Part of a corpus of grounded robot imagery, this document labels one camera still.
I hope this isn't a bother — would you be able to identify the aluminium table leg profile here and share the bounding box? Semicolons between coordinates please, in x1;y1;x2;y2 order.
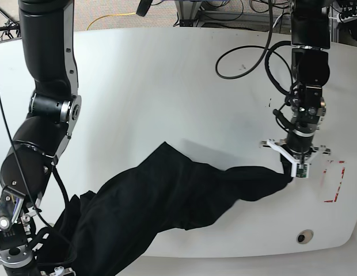
174;1;203;27

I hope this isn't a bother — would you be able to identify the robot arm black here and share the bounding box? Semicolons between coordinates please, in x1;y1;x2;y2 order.
0;1;81;275
264;1;332;178

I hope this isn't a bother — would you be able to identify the black T-shirt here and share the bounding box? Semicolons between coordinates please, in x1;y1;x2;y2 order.
39;143;292;275

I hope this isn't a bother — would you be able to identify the red tape rectangle marker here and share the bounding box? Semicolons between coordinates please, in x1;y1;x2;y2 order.
321;160;347;203

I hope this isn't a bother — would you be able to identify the right table cable grommet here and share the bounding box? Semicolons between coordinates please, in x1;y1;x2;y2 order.
296;229;314;244

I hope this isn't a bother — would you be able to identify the white power strip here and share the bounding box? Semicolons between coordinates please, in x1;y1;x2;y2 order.
330;4;357;24

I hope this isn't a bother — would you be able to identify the black loop cable arm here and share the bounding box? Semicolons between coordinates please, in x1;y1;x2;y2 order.
215;0;291;80

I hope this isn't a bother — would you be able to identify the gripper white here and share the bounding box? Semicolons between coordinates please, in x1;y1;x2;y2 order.
260;139;331;178

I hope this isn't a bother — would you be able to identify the yellow cable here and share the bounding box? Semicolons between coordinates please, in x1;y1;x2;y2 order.
86;11;139;31

